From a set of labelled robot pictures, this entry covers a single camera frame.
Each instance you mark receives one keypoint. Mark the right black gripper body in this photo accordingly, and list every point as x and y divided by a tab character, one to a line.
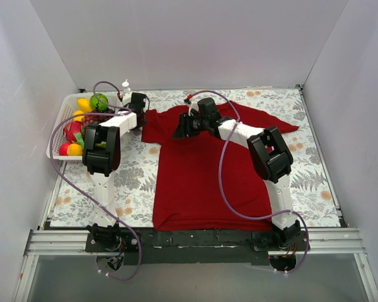
186	124

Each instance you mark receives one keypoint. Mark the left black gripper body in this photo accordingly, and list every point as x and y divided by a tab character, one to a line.
142	117

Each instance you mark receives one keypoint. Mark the red t-shirt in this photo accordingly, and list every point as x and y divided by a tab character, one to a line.
187	195

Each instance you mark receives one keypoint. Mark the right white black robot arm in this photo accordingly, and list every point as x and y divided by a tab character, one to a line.
270	156

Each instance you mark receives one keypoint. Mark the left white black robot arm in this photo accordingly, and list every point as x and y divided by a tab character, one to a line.
102	156

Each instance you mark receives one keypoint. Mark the cream lotion pump bottle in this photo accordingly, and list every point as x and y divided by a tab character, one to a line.
125	92

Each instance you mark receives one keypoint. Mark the green toy apple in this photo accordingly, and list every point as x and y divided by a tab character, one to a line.
99	102

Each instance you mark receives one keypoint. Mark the purple toy grapes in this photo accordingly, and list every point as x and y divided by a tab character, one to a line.
96	119

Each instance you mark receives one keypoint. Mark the yellow toy mango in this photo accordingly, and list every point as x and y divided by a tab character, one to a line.
84	105

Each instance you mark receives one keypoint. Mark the orange toy fruit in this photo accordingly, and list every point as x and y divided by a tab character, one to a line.
78	116

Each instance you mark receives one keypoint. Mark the pink toy dragon fruit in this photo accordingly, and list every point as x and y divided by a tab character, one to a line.
73	131

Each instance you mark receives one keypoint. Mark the red yellow toy peach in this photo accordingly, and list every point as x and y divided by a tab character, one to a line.
70	149

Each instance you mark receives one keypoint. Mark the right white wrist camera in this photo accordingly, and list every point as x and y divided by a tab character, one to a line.
193	109

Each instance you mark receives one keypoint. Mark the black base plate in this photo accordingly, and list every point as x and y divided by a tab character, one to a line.
210	246

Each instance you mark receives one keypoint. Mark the aluminium frame rail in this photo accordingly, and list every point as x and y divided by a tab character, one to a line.
72	241

